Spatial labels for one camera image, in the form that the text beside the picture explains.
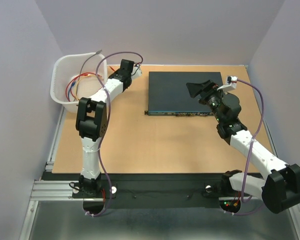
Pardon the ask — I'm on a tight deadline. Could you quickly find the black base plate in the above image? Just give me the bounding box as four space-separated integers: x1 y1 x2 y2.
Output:
39 172 288 210

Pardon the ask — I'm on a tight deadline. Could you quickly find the red cable in basket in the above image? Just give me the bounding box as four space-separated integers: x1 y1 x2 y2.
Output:
78 72 101 79

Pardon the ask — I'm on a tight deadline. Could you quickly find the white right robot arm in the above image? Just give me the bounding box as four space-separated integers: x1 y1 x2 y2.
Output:
186 76 300 214

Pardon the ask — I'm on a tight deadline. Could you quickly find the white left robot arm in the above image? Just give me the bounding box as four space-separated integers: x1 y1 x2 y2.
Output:
72 59 142 198

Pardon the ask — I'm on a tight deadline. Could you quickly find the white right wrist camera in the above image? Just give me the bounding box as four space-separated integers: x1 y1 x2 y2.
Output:
217 75 238 92

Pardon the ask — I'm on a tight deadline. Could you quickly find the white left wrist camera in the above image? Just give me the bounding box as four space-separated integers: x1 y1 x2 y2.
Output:
131 66 142 79

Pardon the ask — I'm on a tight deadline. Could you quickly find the aluminium frame rail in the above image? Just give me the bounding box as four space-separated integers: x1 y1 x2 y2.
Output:
29 178 300 201

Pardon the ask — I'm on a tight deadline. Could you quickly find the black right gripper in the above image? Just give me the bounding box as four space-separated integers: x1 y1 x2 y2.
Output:
186 79 226 124

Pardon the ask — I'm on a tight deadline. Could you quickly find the dark blue network switch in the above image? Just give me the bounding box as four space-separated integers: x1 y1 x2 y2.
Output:
144 71 223 117

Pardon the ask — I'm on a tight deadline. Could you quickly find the grey cable in basket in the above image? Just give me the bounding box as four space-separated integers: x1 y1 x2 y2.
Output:
78 49 103 76

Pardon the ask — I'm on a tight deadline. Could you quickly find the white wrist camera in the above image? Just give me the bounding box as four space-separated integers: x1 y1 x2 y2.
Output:
131 66 142 79
217 75 238 92

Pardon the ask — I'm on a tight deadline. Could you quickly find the white plastic basket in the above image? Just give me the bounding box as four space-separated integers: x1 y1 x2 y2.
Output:
50 52 105 113

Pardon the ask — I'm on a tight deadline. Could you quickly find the red patch cable looped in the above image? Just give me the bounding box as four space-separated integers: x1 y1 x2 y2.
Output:
65 73 90 102

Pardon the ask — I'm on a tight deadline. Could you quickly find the blue cable in basket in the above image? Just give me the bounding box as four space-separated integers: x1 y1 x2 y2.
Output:
68 79 77 103

